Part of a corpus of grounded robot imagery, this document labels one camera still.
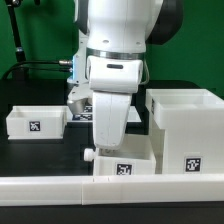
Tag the white L-shaped border fence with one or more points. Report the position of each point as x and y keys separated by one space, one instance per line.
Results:
x=92 y=190

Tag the white drawer housing box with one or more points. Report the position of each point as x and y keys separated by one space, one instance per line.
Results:
x=186 y=130

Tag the black camera stand pole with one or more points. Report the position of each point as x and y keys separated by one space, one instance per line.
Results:
x=18 y=72

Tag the white drawer tray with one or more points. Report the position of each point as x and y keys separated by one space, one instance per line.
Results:
x=36 y=122
x=135 y=157

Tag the white rear drawer tray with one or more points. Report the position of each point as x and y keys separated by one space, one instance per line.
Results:
x=36 y=122

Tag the white front drawer tray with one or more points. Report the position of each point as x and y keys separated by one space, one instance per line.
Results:
x=135 y=157

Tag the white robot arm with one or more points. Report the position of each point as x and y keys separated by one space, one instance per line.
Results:
x=121 y=30

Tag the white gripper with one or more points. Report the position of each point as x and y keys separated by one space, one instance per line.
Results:
x=111 y=84

